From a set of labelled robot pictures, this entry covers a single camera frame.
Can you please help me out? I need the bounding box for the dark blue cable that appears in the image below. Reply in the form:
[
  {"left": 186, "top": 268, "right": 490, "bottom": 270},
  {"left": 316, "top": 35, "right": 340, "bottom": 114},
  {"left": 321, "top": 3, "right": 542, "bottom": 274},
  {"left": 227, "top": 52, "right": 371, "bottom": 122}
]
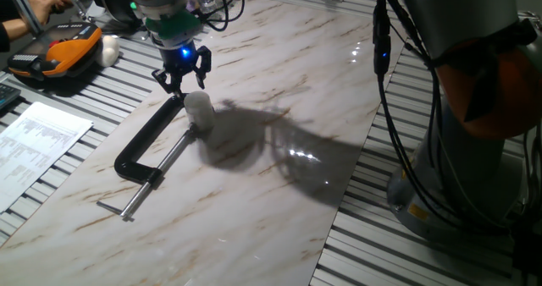
[{"left": 192, "top": 0, "right": 246, "bottom": 33}]

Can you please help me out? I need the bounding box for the orange black teach pendant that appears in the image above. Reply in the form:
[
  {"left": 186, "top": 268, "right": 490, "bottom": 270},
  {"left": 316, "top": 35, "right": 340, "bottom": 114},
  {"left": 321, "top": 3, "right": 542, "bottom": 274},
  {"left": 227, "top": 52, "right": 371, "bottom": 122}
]
[{"left": 7, "top": 22, "right": 103, "bottom": 82}]

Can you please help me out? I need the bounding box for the clear plastic bottle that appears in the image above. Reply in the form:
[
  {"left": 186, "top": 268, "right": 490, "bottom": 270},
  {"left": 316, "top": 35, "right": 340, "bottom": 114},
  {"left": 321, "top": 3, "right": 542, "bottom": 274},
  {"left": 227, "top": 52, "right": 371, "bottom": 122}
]
[{"left": 196, "top": 0, "right": 222, "bottom": 16}]

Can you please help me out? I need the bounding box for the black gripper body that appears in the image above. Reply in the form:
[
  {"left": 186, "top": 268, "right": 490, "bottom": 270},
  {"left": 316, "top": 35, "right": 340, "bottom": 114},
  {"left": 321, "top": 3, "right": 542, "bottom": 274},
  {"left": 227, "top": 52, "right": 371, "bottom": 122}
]
[{"left": 158, "top": 39, "right": 201, "bottom": 79}]

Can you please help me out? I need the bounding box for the black round reel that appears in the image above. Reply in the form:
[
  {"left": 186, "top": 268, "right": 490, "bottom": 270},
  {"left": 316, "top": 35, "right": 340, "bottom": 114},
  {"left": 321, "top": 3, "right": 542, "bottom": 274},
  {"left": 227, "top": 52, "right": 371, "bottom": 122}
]
[{"left": 90, "top": 0, "right": 143, "bottom": 25}]

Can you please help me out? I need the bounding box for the grey aluminium frame leg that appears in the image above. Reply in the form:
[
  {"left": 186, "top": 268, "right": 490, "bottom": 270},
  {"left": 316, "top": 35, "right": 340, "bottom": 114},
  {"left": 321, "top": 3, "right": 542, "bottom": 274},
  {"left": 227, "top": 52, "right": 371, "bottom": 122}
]
[{"left": 3, "top": 0, "right": 43, "bottom": 37}]

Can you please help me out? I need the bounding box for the marble pattern board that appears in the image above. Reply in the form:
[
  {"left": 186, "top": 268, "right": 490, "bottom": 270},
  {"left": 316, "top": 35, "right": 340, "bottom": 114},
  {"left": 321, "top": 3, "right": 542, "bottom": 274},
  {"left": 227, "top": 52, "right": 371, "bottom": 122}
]
[{"left": 0, "top": 0, "right": 401, "bottom": 286}]

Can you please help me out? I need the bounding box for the person hand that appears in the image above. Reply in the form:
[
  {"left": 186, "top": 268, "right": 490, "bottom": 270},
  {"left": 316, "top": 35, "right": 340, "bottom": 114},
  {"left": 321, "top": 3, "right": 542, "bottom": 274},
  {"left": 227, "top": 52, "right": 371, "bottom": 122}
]
[{"left": 25, "top": 0, "right": 74, "bottom": 25}]

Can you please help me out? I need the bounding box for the black metal C-clamp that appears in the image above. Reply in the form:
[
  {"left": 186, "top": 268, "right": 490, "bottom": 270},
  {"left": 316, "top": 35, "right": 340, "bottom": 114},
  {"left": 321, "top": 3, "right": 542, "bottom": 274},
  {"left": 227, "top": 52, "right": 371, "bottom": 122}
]
[{"left": 96, "top": 93, "right": 215, "bottom": 223}]

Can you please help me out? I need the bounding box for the white printed paper sheet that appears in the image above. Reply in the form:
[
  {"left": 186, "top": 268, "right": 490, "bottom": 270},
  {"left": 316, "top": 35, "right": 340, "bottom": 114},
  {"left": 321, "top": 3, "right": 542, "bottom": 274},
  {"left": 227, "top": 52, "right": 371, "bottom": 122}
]
[{"left": 0, "top": 101, "right": 94, "bottom": 214}]

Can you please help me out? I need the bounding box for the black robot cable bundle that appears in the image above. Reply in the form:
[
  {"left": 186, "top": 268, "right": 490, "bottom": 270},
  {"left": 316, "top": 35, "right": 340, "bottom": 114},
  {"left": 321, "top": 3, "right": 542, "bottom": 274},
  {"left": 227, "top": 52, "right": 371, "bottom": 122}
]
[{"left": 371, "top": 0, "right": 513, "bottom": 236}]

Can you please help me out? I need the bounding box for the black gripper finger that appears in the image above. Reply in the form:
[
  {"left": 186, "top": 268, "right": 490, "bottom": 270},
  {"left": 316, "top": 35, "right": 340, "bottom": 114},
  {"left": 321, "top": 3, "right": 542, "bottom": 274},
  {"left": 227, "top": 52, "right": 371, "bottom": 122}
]
[
  {"left": 192, "top": 45, "right": 213, "bottom": 91},
  {"left": 151, "top": 68, "right": 187, "bottom": 102}
]

